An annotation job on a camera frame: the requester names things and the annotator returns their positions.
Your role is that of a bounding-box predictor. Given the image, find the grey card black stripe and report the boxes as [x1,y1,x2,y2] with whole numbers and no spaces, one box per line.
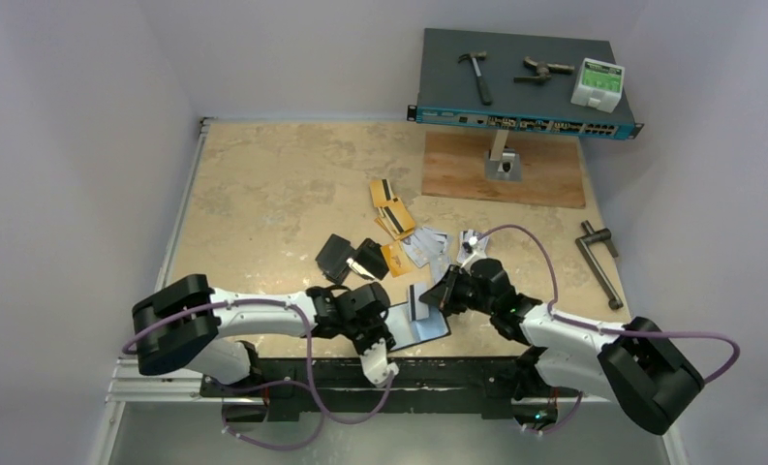
[407,282,430,322]

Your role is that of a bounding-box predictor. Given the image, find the black leather card holder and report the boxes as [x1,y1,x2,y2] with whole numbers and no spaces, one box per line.
[385,302,451,352]

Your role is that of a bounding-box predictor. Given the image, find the black card stack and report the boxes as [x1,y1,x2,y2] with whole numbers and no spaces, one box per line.
[316,234,389,285]

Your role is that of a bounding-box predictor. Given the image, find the yellow card stack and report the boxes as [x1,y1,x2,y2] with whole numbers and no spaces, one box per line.
[369,179,416,240]

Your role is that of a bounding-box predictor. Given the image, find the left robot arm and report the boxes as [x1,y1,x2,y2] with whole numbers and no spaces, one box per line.
[122,274,399,396]

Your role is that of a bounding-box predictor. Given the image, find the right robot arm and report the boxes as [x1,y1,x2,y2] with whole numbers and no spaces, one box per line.
[419,259,706,435]

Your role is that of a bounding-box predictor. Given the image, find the single white blue card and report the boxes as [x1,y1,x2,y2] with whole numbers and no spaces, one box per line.
[428,254,452,285]

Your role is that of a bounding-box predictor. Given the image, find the spread white blue cards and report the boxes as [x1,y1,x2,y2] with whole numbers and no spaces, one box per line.
[400,226,450,268]

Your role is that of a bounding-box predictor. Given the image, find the wooden board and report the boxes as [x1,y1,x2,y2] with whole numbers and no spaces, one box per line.
[421,132,586,208]

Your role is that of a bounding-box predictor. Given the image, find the small hammer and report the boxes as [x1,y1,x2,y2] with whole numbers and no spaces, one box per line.
[457,50,493,106]

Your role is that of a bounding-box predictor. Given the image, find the metal clamp tool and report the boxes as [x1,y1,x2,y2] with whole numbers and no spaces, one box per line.
[512,56,575,84]

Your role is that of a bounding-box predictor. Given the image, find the white green box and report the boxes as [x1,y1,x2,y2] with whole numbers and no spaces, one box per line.
[570,58,626,113]

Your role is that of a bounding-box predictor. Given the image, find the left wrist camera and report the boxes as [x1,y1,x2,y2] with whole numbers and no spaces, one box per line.
[359,338,399,388]

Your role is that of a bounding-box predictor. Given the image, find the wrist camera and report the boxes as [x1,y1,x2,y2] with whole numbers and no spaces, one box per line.
[459,235,485,267]
[359,338,399,388]

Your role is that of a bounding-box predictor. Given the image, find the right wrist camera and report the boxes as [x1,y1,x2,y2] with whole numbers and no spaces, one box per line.
[459,235,485,267]

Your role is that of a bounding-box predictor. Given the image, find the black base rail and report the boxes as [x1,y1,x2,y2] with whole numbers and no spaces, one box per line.
[200,356,577,424]

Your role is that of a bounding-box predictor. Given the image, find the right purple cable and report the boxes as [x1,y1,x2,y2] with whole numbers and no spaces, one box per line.
[476,224,742,387]

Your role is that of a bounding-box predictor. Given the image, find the metal crank handle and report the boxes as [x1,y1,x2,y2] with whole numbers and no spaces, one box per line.
[575,220,624,310]

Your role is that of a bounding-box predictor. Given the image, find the metal stand bracket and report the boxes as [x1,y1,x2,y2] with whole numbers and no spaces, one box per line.
[484,130,522,183]

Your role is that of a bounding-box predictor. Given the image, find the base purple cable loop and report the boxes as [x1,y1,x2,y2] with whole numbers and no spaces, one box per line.
[219,378,327,451]

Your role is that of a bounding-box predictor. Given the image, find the blue network switch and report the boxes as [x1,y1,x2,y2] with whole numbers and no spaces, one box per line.
[407,28,644,140]

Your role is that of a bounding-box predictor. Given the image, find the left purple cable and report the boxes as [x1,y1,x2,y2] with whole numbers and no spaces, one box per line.
[122,297,398,426]

